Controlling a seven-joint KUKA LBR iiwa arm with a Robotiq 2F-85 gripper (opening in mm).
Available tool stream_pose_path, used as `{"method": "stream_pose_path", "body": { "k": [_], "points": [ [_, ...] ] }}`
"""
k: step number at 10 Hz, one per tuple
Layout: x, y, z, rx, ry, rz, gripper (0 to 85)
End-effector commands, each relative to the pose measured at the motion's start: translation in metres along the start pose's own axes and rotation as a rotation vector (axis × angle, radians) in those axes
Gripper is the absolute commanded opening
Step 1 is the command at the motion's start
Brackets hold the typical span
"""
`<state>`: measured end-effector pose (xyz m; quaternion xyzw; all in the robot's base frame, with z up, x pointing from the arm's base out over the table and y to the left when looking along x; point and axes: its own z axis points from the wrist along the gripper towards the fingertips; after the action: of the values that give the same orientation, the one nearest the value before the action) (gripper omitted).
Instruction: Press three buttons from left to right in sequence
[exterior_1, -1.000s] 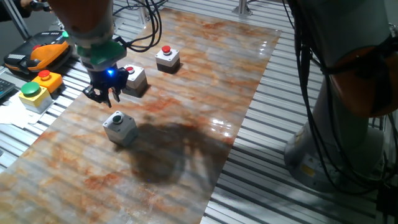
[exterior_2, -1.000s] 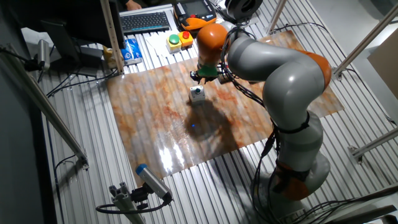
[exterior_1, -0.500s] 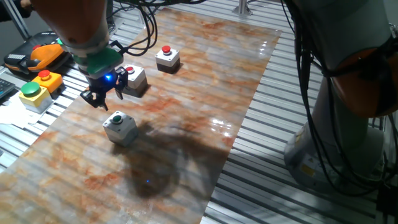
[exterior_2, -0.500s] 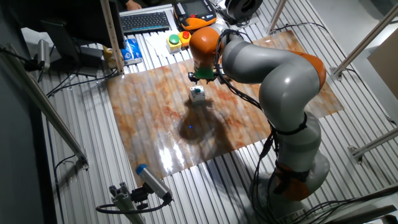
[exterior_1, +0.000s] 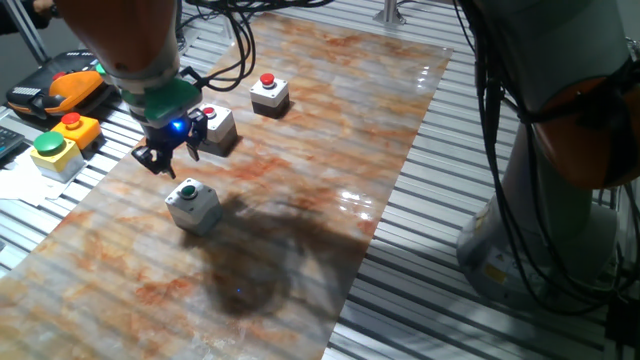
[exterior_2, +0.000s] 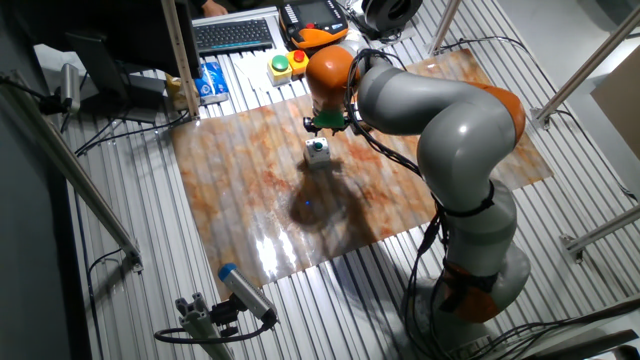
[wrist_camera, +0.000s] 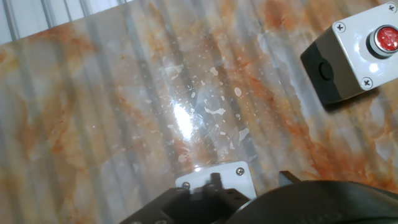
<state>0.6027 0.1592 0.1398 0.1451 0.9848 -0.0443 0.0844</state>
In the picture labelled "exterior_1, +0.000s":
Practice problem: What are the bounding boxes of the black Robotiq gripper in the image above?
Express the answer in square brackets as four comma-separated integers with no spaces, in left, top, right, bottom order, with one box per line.
[131,108,209,180]

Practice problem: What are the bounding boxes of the grey box green button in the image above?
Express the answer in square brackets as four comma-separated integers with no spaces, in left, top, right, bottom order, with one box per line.
[164,177,225,238]

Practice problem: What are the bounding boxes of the grey box red mushroom button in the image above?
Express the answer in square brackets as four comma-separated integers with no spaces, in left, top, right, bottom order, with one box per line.
[249,72,292,121]

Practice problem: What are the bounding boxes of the bystander hand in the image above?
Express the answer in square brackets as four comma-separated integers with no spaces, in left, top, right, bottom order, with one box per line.
[32,0,57,19]

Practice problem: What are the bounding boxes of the green gripper mounting adapter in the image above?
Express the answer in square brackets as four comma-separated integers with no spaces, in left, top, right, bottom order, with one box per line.
[94,62,204,129]

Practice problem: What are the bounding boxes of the orange box red mushroom button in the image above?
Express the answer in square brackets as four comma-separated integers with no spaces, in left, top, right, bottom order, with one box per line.
[50,111,103,151]

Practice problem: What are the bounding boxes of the yellow box green mushroom button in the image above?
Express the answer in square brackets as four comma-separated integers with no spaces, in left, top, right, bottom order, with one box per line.
[29,130,87,184]

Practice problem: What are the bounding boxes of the marble pattern orange mat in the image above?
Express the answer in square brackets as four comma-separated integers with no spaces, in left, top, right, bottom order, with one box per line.
[0,12,454,360]

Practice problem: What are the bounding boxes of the orange black teach pendant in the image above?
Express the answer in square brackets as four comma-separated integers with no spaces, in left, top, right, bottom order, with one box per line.
[5,48,119,126]

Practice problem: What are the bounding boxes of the white paper sheets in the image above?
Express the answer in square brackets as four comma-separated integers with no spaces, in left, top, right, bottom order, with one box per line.
[0,147,71,207]

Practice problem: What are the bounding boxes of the black keyboard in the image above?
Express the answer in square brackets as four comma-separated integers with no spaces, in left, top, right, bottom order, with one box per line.
[0,125,26,161]

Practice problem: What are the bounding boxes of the grey slanted frame bar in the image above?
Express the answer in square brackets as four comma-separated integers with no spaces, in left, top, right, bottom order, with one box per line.
[2,0,51,65]

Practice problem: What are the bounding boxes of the aluminium frame post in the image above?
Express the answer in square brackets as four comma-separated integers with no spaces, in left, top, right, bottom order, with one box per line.
[372,0,407,26]

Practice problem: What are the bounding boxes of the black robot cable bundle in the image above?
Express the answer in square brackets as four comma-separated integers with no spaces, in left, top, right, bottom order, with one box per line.
[177,0,640,316]

